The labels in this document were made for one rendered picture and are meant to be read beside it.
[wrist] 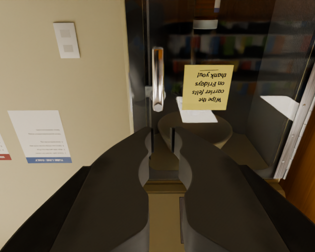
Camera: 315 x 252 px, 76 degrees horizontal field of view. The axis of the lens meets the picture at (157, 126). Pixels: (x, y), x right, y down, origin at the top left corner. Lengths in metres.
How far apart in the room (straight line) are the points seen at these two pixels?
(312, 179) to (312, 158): 0.04
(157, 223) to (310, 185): 0.33
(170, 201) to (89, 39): 0.60
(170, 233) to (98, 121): 0.58
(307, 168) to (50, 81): 0.85
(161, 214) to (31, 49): 0.71
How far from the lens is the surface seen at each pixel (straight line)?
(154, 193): 0.45
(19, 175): 1.23
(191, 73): 0.33
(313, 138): 0.52
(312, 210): 0.55
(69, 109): 0.91
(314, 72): 0.41
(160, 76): 0.28
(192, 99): 0.35
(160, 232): 0.46
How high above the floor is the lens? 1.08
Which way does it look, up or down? 29 degrees up
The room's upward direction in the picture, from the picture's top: 180 degrees clockwise
